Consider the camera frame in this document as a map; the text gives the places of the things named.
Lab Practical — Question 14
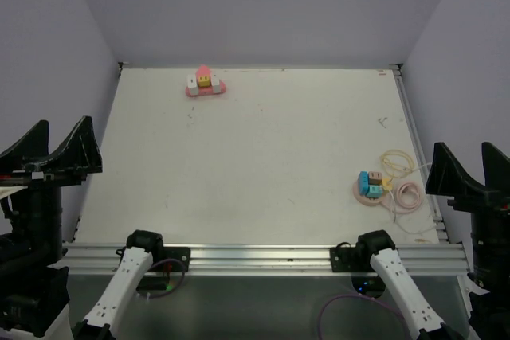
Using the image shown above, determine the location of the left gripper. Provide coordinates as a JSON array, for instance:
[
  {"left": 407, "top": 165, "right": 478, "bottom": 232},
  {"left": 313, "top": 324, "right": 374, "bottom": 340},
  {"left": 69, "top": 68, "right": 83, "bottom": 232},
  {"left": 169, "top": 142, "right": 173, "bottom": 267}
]
[{"left": 0, "top": 113, "right": 100, "bottom": 267}]

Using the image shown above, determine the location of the blue plug adapter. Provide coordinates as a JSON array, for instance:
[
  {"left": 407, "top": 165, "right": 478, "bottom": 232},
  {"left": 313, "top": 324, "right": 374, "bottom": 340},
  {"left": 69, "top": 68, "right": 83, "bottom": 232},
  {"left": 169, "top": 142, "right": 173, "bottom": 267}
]
[{"left": 358, "top": 171, "right": 370, "bottom": 196}]

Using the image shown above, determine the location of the pink round socket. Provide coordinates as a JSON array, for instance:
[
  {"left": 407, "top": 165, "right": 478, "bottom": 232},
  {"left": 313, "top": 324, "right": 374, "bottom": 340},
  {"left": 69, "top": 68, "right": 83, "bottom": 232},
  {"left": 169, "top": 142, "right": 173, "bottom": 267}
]
[{"left": 352, "top": 182, "right": 390, "bottom": 207}]

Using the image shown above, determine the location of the white charger plug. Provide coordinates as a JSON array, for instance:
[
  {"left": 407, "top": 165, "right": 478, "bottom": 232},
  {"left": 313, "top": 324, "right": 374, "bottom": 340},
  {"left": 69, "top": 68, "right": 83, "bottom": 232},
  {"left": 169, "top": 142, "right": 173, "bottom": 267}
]
[
  {"left": 186, "top": 74, "right": 199, "bottom": 97},
  {"left": 211, "top": 74, "right": 222, "bottom": 94}
]

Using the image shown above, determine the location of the yellow plug adapter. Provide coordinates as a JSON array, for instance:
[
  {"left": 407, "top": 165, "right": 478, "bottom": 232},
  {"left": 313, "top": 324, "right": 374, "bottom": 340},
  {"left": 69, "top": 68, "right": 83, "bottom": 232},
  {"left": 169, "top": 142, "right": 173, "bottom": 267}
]
[{"left": 197, "top": 75, "right": 212, "bottom": 88}]

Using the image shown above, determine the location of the pink triangular power strip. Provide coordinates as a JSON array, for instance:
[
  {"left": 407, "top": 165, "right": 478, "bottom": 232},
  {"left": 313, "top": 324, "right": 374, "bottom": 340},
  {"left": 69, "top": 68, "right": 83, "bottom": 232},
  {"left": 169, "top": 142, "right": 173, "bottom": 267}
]
[{"left": 194, "top": 65, "right": 226, "bottom": 97}]

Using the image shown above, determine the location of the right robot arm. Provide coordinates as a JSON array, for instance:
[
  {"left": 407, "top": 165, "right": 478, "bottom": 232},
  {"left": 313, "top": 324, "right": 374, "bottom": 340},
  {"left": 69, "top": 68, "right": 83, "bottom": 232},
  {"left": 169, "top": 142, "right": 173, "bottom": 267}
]
[{"left": 355, "top": 142, "right": 509, "bottom": 339}]

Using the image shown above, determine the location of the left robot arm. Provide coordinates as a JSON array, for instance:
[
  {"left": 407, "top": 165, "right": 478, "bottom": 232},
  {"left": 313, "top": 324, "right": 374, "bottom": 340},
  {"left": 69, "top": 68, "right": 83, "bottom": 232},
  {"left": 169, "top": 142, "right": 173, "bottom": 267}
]
[{"left": 1, "top": 116, "right": 166, "bottom": 339}]

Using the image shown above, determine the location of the small yellow plug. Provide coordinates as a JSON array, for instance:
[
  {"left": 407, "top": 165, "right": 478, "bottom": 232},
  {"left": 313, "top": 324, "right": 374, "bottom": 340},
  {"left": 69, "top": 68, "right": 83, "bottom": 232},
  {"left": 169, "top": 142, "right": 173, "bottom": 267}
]
[{"left": 382, "top": 177, "right": 393, "bottom": 192}]

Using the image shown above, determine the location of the brown pink plug adapter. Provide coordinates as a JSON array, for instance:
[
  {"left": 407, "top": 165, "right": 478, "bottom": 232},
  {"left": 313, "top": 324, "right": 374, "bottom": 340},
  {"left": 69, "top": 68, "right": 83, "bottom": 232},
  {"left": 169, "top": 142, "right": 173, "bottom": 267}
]
[{"left": 367, "top": 171, "right": 383, "bottom": 186}]

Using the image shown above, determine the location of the teal plug adapter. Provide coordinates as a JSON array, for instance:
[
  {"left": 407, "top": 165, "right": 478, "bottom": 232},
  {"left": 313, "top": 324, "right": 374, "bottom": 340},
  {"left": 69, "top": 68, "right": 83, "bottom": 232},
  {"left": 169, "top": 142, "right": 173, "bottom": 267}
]
[{"left": 365, "top": 185, "right": 384, "bottom": 199}]

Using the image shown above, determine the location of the pink coiled cable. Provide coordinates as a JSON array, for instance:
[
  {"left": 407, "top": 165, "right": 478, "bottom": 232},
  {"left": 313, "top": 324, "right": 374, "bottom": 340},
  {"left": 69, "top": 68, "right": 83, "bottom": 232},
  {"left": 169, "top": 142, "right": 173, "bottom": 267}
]
[{"left": 382, "top": 181, "right": 423, "bottom": 213}]

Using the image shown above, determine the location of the white cable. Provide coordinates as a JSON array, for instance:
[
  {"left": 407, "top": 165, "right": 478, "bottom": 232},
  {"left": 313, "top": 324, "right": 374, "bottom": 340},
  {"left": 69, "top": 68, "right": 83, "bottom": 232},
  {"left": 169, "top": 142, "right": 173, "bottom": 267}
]
[{"left": 388, "top": 162, "right": 437, "bottom": 235}]

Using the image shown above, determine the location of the yellow coiled cable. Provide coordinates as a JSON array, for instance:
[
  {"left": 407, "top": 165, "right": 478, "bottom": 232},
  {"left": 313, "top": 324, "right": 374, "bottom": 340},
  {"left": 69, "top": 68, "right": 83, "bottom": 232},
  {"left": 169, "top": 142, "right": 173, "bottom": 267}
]
[{"left": 381, "top": 150, "right": 416, "bottom": 180}]

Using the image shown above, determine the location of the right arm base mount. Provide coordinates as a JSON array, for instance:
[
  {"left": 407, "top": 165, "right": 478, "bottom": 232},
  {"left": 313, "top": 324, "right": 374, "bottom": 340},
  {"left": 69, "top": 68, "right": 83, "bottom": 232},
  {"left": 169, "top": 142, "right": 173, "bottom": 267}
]
[{"left": 329, "top": 242, "right": 378, "bottom": 273}]

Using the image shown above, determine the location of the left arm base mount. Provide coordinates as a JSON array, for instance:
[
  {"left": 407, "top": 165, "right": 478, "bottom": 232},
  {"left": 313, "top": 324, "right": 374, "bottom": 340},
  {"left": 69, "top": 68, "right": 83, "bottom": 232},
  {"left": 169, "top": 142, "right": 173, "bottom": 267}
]
[{"left": 154, "top": 246, "right": 191, "bottom": 272}]

